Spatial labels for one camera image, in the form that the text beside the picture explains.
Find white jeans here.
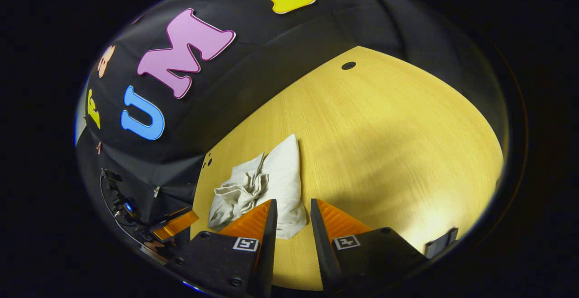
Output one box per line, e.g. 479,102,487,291
208,134,308,240

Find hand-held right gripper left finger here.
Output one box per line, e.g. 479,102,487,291
164,199,278,298

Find black backdrop cloth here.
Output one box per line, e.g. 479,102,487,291
75,0,507,244

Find black table edge bracket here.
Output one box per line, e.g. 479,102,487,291
424,227,459,259

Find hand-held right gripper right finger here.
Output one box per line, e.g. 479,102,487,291
310,198,428,295

